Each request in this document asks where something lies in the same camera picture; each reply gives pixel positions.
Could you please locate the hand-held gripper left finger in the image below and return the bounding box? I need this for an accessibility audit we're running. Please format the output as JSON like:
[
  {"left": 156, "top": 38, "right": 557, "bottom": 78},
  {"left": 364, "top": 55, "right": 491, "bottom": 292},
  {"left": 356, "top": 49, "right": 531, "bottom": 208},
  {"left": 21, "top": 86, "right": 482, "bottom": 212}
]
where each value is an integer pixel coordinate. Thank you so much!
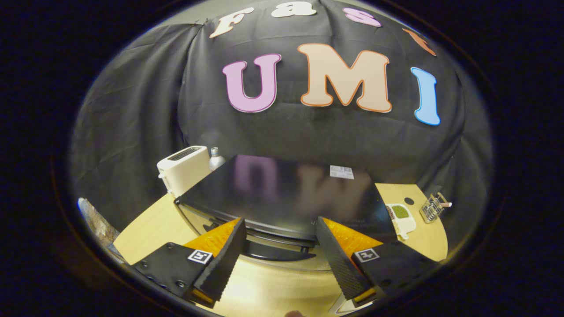
[{"left": 132, "top": 217, "right": 248, "bottom": 309}]

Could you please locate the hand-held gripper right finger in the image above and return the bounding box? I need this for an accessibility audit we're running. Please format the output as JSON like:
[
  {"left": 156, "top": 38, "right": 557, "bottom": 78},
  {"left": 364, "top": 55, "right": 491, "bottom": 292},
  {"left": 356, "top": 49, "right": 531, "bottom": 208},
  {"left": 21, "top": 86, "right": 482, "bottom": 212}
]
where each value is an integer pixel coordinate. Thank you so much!
[{"left": 315, "top": 216, "right": 441, "bottom": 304}]

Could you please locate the white plate with green food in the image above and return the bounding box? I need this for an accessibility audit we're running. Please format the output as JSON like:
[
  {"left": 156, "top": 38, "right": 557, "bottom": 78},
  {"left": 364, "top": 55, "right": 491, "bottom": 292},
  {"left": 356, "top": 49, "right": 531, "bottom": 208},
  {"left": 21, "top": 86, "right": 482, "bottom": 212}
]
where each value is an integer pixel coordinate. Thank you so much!
[{"left": 386, "top": 203, "right": 417, "bottom": 241}]

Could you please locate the white slot toaster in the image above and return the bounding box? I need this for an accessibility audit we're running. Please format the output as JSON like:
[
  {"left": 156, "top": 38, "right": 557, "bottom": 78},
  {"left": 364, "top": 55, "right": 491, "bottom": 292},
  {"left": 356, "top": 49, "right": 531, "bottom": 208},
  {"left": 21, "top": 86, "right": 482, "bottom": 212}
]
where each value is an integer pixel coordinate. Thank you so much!
[{"left": 157, "top": 146, "right": 212, "bottom": 199}]

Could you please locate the grey bottle with cap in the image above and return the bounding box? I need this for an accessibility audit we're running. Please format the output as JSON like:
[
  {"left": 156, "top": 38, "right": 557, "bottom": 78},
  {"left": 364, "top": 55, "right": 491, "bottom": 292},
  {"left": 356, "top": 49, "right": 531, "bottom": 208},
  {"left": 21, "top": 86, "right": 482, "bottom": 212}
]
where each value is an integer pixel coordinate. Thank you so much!
[{"left": 208, "top": 147, "right": 226, "bottom": 171}]

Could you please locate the patterned fuzzy blanket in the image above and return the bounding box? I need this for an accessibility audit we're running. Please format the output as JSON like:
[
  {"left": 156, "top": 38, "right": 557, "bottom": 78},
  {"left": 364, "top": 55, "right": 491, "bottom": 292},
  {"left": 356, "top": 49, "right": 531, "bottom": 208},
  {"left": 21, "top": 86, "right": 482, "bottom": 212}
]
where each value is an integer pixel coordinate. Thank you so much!
[{"left": 78, "top": 198, "right": 128, "bottom": 265}]

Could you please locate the black backdrop cloth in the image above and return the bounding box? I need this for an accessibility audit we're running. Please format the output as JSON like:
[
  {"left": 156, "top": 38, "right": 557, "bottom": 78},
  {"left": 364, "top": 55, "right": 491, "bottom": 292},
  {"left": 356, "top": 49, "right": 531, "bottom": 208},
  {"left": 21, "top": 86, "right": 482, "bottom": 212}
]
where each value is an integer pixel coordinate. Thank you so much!
[{"left": 70, "top": 0, "right": 494, "bottom": 247}]

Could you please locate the metal wire basket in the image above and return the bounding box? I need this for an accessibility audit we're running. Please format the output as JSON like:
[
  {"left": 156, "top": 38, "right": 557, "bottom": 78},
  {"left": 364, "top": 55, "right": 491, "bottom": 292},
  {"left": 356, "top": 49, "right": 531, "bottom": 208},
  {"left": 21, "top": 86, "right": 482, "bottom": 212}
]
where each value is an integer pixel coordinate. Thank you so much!
[{"left": 419, "top": 192, "right": 453, "bottom": 224}]

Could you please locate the black toaster oven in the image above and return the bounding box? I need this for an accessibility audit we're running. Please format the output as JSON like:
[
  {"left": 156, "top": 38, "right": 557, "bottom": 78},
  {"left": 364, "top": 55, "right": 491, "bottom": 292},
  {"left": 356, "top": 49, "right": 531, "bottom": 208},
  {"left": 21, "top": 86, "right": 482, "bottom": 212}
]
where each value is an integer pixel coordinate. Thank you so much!
[{"left": 174, "top": 154, "right": 398, "bottom": 265}]

